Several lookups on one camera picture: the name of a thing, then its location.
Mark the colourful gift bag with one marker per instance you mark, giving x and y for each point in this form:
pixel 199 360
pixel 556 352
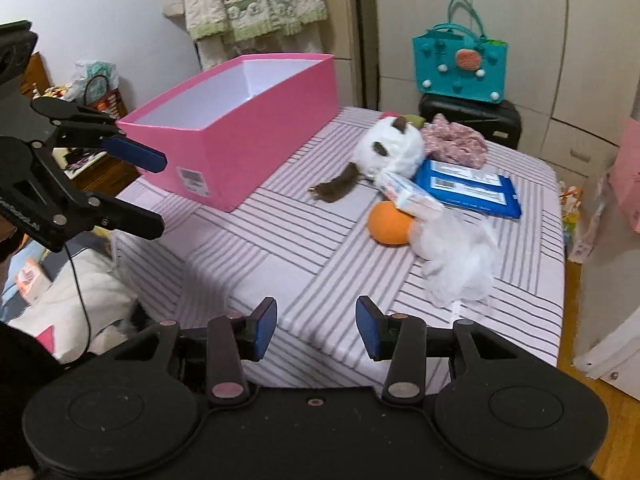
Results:
pixel 570 220

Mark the pink cardboard box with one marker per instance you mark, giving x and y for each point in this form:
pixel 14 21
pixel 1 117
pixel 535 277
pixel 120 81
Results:
pixel 280 122

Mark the white wardrobe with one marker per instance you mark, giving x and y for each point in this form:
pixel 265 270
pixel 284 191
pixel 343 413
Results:
pixel 575 60

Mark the striped table cloth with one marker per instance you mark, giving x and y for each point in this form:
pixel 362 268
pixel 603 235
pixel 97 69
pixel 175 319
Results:
pixel 300 240

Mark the green oval pad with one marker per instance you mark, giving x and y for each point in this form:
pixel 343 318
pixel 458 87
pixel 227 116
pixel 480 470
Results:
pixel 414 121

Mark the white plastic bag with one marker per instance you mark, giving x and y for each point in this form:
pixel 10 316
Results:
pixel 92 72

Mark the pink floral fabric pouch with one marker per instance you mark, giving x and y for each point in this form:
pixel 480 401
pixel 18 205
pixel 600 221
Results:
pixel 455 147

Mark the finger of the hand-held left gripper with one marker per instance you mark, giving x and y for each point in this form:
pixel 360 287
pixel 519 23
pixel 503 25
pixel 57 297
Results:
pixel 135 155
pixel 135 222

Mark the teal felt tote bag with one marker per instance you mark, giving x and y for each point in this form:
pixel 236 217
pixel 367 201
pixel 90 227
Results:
pixel 445 65

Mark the pink paper bag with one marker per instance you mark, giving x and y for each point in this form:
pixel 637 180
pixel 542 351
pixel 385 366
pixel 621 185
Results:
pixel 627 180

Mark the white door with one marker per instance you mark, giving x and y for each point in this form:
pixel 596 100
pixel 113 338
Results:
pixel 615 300

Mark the orange plush toy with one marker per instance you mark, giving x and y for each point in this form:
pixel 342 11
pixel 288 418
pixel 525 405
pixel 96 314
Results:
pixel 387 225

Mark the white bedding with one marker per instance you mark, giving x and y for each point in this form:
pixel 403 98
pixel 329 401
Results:
pixel 60 300

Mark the pink heart plush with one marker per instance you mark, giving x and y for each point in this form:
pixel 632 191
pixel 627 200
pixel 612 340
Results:
pixel 390 113

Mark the woven basket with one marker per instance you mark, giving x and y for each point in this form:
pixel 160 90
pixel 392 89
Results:
pixel 107 100

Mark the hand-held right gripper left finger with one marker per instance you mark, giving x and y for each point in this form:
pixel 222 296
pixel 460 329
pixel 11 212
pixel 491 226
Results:
pixel 264 327

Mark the blue wet wipes pack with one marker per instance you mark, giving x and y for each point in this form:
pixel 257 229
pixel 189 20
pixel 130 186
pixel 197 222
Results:
pixel 465 195

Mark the wooden nightstand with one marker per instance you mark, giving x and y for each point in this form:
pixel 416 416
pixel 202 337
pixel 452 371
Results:
pixel 107 172

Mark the black suitcase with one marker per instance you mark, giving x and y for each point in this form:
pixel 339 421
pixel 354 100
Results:
pixel 500 120

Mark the clear plastic bag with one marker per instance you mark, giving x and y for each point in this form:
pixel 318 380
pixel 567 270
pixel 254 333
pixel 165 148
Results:
pixel 592 220

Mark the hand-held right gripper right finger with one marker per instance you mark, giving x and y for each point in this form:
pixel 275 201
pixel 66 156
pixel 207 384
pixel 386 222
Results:
pixel 369 332

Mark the white mesh bath sponge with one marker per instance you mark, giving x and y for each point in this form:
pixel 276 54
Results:
pixel 455 255

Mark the white brown plush toy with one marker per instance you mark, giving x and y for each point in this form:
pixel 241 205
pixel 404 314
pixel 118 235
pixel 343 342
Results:
pixel 395 147

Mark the white tissue packet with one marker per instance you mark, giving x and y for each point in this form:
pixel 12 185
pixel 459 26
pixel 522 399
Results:
pixel 407 192

